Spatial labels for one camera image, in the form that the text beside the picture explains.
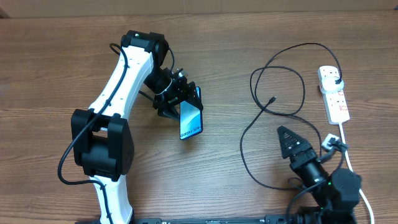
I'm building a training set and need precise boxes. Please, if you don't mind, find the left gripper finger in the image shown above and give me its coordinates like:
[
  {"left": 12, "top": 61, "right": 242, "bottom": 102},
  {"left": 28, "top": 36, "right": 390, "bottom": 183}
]
[
  {"left": 157, "top": 106, "right": 180, "bottom": 122},
  {"left": 184, "top": 82, "right": 203, "bottom": 110}
]

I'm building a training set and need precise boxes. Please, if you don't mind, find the Samsung Galaxy smartphone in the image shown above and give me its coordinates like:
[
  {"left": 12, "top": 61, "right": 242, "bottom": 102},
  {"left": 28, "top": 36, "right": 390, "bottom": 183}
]
[{"left": 180, "top": 101, "right": 203, "bottom": 141}]

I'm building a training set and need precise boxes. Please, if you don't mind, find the black USB charging cable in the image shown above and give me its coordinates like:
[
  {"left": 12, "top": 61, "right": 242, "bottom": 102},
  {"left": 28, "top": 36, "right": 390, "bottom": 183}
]
[{"left": 239, "top": 42, "right": 343, "bottom": 191}]

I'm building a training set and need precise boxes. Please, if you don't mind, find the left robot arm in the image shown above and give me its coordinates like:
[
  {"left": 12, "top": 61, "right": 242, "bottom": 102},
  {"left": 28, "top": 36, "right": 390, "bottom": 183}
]
[{"left": 57, "top": 30, "right": 203, "bottom": 223}]

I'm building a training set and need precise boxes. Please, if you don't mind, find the white charger plug adapter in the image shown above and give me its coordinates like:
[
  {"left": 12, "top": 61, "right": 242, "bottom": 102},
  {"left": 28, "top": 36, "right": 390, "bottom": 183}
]
[{"left": 320, "top": 77, "right": 345, "bottom": 94}]

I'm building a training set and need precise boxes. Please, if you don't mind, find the white power strip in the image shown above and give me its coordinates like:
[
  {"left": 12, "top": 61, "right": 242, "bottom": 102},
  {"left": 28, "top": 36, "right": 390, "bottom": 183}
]
[{"left": 317, "top": 65, "right": 350, "bottom": 124}]

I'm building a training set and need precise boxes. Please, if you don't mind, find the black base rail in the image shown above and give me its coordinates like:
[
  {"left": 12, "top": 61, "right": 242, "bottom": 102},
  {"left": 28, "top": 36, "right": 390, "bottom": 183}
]
[{"left": 74, "top": 213, "right": 352, "bottom": 224}]

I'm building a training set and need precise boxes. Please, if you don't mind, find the white power strip cord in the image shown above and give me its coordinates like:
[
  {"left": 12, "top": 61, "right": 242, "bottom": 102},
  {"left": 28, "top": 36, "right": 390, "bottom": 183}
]
[{"left": 338, "top": 123, "right": 376, "bottom": 224}]

